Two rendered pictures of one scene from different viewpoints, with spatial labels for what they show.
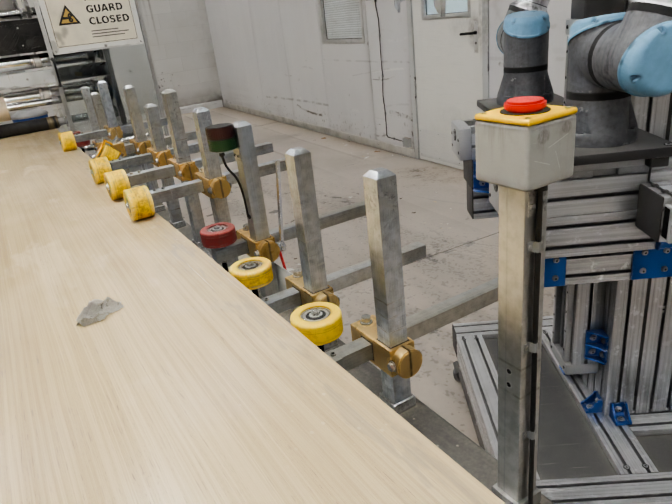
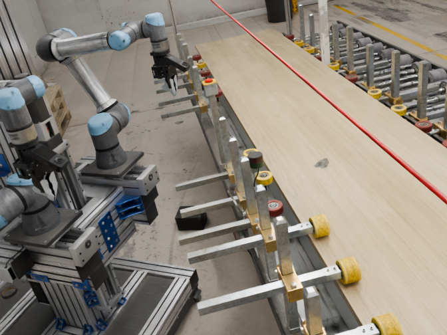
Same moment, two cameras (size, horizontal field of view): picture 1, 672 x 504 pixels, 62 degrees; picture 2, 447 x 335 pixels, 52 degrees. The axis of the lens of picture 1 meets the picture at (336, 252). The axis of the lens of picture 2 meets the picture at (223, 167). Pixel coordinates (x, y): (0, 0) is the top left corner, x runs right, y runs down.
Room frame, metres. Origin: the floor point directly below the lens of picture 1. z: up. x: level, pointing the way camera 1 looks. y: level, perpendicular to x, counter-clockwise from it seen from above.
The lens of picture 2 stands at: (2.74, 0.74, 2.01)
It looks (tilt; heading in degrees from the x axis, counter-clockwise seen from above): 29 degrees down; 204
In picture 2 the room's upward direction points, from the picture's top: 11 degrees counter-clockwise
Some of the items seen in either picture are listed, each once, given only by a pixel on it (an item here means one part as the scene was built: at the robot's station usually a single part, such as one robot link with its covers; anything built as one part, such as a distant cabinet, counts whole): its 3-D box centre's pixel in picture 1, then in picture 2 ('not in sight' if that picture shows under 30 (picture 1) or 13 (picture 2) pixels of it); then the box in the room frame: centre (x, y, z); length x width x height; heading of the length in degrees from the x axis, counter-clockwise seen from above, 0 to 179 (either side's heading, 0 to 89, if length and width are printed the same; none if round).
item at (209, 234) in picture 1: (221, 249); (274, 215); (1.22, 0.26, 0.85); 0.08 x 0.08 x 0.11
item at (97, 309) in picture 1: (94, 307); (322, 161); (0.87, 0.42, 0.91); 0.09 x 0.07 x 0.02; 153
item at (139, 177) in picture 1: (198, 163); (275, 288); (1.72, 0.39, 0.95); 0.50 x 0.04 x 0.04; 119
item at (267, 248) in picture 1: (256, 244); (255, 219); (1.24, 0.18, 0.85); 0.14 x 0.06 x 0.05; 29
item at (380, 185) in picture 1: (390, 315); (229, 158); (0.79, -0.07, 0.88); 0.04 x 0.04 x 0.48; 29
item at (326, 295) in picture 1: (312, 294); (242, 196); (1.02, 0.06, 0.81); 0.14 x 0.06 x 0.05; 29
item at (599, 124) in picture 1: (596, 113); (109, 152); (1.11, -0.54, 1.09); 0.15 x 0.15 x 0.10
